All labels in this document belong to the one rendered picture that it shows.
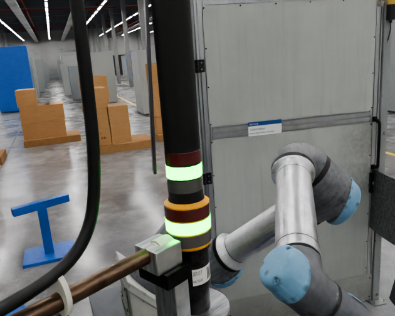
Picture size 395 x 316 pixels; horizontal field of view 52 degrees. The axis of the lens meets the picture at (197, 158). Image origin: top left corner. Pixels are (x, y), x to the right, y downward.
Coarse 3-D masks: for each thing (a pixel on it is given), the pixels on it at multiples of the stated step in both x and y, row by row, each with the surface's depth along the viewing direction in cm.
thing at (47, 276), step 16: (80, 0) 27; (80, 16) 28; (80, 32) 28; (80, 48) 28; (80, 64) 28; (80, 80) 29; (96, 112) 29; (96, 128) 29; (96, 144) 30; (96, 160) 30; (96, 176) 30; (96, 192) 30; (96, 208) 30; (80, 240) 30; (64, 256) 30; (80, 256) 30; (48, 272) 29; (64, 272) 29; (32, 288) 27; (64, 288) 28; (0, 304) 26; (16, 304) 27; (64, 304) 29
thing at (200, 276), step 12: (192, 252) 38; (204, 252) 38; (192, 264) 38; (204, 264) 39; (192, 276) 38; (204, 276) 39; (192, 288) 39; (204, 288) 39; (192, 300) 39; (204, 300) 40; (192, 312) 39; (204, 312) 40
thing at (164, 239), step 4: (160, 236) 37; (164, 236) 37; (168, 236) 37; (152, 240) 36; (156, 240) 36; (160, 240) 36; (164, 240) 36; (168, 240) 36; (152, 244) 36; (156, 244) 36; (160, 244) 36
